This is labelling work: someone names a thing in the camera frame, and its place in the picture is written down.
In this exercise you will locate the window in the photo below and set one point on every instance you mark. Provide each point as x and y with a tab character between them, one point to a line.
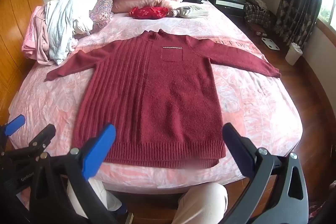
328	3

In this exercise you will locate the white trash bin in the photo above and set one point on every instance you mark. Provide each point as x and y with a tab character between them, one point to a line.
293	54

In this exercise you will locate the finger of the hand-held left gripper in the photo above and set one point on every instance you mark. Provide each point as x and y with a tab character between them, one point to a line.
15	124
42	138

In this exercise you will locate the dark red knit sweater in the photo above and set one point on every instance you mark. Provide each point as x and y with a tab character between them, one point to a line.
157	98

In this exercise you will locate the pink leaf-print blanket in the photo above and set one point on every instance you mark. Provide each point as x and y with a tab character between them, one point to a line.
249	108

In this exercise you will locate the person's left leg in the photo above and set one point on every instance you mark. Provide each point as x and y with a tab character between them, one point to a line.
105	195

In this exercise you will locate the pale pink folded garment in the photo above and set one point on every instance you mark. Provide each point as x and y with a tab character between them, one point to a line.
34	35

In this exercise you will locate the purple floral pillow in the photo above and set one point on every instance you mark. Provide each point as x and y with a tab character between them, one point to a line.
103	12

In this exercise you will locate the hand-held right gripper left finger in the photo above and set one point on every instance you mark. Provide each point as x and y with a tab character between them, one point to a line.
98	150

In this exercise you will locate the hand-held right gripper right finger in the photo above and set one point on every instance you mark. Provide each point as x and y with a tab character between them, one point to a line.
236	146

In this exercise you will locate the dark blue slipper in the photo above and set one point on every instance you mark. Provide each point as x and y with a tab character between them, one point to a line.
121	210

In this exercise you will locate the black nightstand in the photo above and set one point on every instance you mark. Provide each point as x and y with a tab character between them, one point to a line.
229	6

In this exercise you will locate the orange wooden wardrobe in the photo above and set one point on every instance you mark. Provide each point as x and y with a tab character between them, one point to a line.
15	29

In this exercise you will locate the red embroidered cushion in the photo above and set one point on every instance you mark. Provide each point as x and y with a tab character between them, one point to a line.
147	12

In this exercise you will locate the white bathroom scale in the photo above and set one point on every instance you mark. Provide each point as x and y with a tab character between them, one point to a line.
270	43

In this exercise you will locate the white crumpled garment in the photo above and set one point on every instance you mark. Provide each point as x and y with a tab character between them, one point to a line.
63	22

